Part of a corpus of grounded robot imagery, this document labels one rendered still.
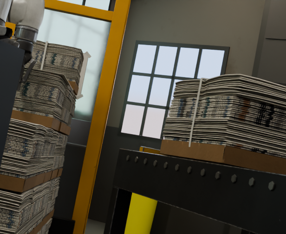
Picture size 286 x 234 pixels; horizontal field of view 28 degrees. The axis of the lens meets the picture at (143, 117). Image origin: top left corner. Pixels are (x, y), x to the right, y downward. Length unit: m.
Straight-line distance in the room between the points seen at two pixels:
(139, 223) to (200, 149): 4.39
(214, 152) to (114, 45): 2.22
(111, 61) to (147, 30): 3.28
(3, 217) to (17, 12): 0.91
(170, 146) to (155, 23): 5.17
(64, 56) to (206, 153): 1.70
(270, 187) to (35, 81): 1.54
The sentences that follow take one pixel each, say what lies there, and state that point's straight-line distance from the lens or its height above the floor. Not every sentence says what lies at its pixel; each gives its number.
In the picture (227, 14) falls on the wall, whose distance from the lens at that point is 6.47.
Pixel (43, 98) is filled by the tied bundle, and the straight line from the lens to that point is 2.47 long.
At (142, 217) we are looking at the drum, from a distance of 5.91.
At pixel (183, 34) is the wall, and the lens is 6.62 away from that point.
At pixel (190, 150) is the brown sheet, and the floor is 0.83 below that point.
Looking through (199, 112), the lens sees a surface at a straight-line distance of 1.60.
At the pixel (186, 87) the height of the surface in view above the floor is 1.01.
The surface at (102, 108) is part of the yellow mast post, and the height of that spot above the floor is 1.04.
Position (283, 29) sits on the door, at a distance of 6.14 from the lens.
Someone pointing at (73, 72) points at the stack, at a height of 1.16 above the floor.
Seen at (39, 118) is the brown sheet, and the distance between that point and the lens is 2.46.
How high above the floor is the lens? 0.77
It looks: 4 degrees up
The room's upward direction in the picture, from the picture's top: 11 degrees clockwise
